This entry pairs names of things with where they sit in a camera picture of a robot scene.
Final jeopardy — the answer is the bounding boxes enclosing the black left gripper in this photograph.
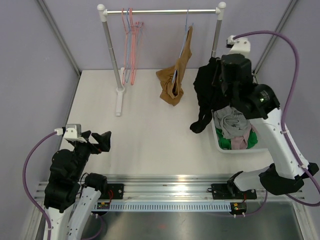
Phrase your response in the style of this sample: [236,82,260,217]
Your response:
[71,130,111,180]

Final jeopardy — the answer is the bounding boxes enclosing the black tank top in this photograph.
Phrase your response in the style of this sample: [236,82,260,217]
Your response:
[189,57,229,134]

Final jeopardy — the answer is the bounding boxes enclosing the grey tank top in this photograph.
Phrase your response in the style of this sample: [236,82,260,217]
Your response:
[213,106,251,139]

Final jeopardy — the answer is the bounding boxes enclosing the brown tank top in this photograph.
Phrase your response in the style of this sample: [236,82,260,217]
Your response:
[156,25,193,106]

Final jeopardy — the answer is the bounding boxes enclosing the blue hanger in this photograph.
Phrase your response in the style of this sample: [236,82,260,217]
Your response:
[124,8,132,83]
[171,9,194,84]

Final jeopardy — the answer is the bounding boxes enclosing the pink tank top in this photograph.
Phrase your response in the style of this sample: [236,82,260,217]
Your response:
[230,125,258,150]

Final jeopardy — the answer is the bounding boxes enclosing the green tank top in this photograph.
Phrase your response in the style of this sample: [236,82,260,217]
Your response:
[215,127,259,150]

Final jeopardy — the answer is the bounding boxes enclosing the pink hanger with clothes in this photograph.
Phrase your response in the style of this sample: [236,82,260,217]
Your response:
[134,21,144,84]

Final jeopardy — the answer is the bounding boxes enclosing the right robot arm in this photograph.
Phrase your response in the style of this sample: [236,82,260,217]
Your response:
[214,53,319,198]

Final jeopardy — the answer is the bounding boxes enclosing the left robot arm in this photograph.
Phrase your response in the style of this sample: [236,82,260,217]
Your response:
[44,127,112,240]

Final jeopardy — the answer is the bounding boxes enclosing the white plastic basket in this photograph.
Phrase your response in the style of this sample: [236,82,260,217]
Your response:
[211,106,267,154]

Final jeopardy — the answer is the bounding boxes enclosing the white garment rack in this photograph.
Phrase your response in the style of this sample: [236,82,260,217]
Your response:
[97,1,227,117]

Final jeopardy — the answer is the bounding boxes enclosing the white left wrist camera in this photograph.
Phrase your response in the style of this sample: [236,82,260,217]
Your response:
[54,123,87,143]

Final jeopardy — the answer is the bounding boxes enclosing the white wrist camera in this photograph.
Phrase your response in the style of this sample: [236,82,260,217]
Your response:
[54,123,87,143]
[226,35,251,58]

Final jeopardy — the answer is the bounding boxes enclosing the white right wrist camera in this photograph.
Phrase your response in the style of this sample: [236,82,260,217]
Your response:
[226,35,251,58]

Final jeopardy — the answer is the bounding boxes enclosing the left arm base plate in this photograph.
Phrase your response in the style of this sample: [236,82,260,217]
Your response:
[99,183,124,201]

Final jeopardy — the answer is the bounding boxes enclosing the aluminium front rail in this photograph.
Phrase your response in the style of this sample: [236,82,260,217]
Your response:
[33,174,306,202]

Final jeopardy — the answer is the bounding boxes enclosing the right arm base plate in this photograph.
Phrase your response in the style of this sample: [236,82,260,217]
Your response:
[207,183,258,200]

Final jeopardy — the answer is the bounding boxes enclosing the white slotted cable duct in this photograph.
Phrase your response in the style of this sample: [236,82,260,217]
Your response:
[89,202,232,212]

